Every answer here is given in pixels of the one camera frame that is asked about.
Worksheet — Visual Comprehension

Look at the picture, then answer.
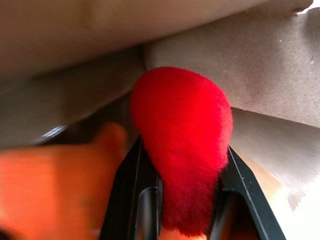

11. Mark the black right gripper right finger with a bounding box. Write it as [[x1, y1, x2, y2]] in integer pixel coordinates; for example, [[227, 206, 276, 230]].
[[206, 145, 287, 240]]

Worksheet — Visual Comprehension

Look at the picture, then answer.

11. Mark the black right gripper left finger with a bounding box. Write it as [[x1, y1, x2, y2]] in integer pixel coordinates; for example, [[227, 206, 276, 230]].
[[99, 135, 164, 240]]

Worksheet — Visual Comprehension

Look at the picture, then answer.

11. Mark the red plush toy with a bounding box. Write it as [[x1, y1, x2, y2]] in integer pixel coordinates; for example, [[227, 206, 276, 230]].
[[129, 66, 234, 237]]

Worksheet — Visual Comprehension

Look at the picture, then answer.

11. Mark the orange plush toy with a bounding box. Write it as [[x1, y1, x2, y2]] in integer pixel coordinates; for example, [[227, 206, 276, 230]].
[[0, 121, 130, 240]]

